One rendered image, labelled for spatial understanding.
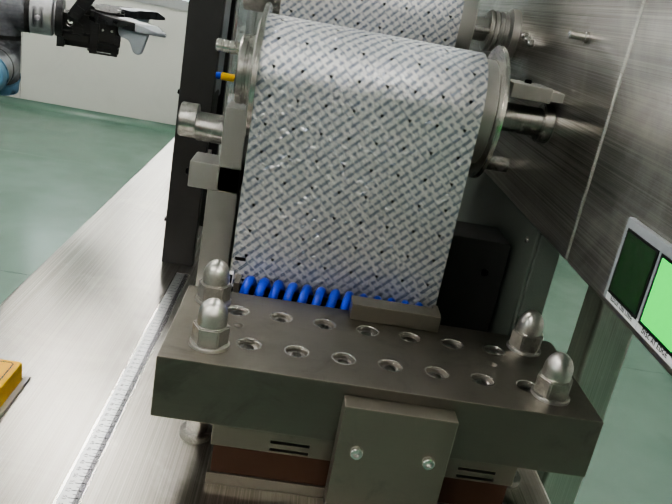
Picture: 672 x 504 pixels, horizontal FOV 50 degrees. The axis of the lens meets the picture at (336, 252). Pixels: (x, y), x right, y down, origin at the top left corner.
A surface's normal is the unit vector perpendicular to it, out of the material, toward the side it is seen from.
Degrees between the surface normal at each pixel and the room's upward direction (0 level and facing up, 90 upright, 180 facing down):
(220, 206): 90
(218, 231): 90
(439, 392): 0
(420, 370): 0
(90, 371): 0
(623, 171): 90
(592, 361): 90
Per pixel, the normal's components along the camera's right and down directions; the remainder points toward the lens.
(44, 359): 0.18, -0.93
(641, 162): -0.98, -0.16
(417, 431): 0.02, 0.33
